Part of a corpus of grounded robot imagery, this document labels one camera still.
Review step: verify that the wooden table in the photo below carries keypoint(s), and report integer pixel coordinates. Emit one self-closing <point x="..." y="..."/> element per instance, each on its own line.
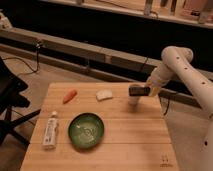
<point x="136" y="137"/>

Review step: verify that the white tube bottle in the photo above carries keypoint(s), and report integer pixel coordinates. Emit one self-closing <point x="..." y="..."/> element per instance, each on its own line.
<point x="50" y="134"/>

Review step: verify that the orange carrot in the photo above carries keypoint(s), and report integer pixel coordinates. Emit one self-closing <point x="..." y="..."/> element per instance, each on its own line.
<point x="69" y="96"/>

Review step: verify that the white sponge piece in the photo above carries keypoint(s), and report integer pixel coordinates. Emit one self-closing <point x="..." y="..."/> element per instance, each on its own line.
<point x="104" y="95"/>

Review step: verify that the black eraser block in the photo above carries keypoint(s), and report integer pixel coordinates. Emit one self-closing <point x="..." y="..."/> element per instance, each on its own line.
<point x="139" y="91"/>

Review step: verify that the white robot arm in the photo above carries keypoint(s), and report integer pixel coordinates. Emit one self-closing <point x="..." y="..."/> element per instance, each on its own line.
<point x="176" y="61"/>

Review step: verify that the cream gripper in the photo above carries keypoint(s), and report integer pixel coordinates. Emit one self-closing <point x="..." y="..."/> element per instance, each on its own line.
<point x="154" y="87"/>

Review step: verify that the black office chair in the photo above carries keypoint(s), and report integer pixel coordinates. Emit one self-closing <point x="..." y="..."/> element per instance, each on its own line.
<point x="10" y="88"/>

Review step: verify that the green bowl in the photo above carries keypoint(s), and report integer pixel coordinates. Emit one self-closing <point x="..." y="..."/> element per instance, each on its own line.
<point x="86" y="131"/>

